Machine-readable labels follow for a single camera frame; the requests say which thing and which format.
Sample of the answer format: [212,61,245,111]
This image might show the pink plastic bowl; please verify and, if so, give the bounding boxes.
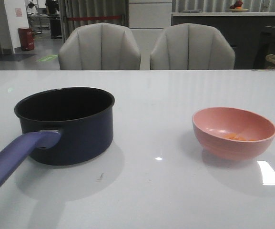
[192,107,275,161]

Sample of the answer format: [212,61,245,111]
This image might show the orange ham pieces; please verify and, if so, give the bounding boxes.
[223,133,255,141]

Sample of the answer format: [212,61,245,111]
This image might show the dark blue saucepan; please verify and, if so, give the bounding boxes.
[0,87,115,187]

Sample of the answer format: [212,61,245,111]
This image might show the left beige chair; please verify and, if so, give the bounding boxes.
[58,23,141,70]

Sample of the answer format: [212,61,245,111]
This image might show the beige chair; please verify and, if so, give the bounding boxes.
[150,23,235,70]
[58,23,141,70]

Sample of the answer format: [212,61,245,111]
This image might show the right beige chair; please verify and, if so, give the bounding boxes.
[150,23,235,70]

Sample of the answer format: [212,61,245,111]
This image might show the white cabinet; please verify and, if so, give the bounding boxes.
[128,0,173,29]

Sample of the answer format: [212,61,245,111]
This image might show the red barrier tape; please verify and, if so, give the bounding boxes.
[67,15,122,21]

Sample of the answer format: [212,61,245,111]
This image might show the red bin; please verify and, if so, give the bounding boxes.
[18,28,34,51]

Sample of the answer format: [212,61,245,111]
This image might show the person in black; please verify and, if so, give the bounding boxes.
[45,0,61,39]

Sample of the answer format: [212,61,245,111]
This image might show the grey counter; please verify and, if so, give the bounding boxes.
[171,12,275,69]

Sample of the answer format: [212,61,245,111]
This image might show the fruit plate on counter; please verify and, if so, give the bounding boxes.
[229,0,249,12]

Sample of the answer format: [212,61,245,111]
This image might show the person in white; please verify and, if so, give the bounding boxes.
[26,0,37,15]

